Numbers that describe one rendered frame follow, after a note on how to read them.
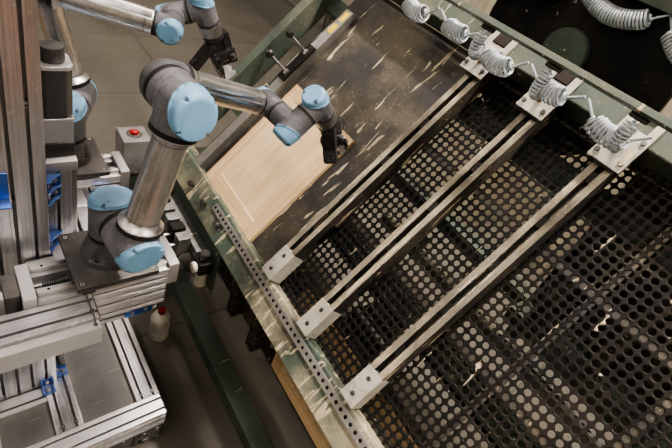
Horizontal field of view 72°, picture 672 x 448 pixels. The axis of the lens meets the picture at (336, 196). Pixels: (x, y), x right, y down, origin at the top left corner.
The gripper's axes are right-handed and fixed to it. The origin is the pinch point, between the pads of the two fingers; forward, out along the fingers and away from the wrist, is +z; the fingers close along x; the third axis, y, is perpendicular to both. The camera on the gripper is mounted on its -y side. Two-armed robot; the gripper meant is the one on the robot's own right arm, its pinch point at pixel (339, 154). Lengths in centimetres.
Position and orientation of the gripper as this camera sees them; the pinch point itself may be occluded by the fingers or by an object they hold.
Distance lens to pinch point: 165.3
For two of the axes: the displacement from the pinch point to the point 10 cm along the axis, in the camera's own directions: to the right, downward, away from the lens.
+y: 0.6, -9.3, 3.6
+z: 2.3, 3.6, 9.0
